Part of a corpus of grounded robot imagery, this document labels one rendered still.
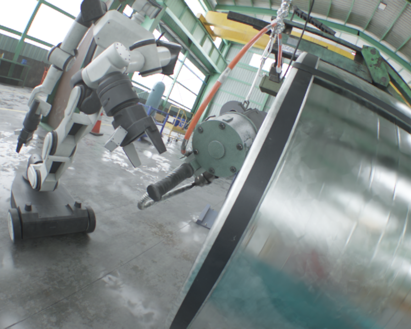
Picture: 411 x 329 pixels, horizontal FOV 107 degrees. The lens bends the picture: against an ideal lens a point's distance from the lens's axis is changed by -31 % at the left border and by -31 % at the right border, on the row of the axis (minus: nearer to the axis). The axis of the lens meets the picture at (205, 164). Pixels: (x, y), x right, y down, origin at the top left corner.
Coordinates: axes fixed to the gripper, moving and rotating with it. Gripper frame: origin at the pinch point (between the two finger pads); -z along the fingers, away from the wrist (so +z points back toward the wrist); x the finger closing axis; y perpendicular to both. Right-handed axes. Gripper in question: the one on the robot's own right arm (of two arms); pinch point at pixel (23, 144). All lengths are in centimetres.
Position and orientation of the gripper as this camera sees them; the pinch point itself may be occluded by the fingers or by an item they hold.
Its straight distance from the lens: 129.6
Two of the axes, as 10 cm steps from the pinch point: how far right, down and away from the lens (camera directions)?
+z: 5.7, -8.1, -1.3
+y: 7.6, 4.6, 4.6
